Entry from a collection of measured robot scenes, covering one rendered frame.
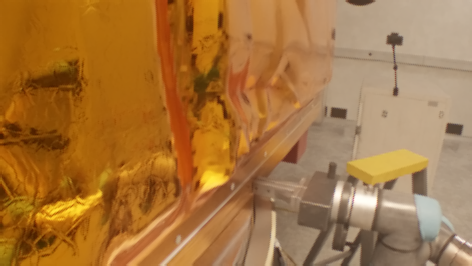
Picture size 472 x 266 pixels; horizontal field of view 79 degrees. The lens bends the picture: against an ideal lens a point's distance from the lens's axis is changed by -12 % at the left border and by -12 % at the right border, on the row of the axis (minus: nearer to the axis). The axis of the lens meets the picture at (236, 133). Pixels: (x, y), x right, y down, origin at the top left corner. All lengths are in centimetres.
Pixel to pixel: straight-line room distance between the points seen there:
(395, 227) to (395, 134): 309
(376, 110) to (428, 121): 55
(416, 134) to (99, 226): 354
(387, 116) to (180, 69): 334
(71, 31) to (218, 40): 17
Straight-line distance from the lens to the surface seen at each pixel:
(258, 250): 55
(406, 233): 58
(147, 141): 26
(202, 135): 35
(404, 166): 150
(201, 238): 47
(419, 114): 361
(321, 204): 54
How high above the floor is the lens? 205
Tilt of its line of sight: 18 degrees down
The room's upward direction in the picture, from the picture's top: 1 degrees clockwise
